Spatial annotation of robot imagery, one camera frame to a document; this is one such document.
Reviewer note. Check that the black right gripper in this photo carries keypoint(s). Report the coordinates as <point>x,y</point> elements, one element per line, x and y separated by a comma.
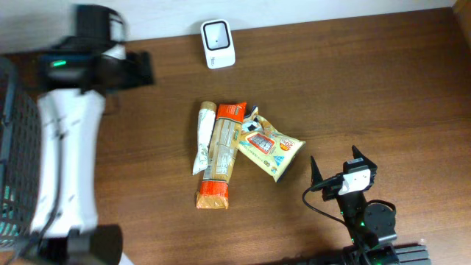
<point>332,190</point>

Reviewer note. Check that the yellow snack chip bag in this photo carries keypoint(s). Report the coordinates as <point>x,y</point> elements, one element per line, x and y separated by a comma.
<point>268,148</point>

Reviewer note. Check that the orange long pasta packet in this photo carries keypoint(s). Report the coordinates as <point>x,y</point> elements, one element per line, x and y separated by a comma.
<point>214,190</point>

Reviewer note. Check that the white beige tube packet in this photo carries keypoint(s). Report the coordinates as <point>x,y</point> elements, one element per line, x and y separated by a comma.
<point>206,121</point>

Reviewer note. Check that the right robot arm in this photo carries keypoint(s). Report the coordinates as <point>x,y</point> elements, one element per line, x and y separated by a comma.
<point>370,224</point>

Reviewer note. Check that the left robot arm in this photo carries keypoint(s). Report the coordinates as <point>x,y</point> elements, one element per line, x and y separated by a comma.
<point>48,145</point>

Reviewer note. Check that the white barcode scanner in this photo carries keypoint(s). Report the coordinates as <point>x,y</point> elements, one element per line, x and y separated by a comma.
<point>218,44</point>

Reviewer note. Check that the grey plastic mesh basket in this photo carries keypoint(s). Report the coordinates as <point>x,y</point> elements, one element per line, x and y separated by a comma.
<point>20,157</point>

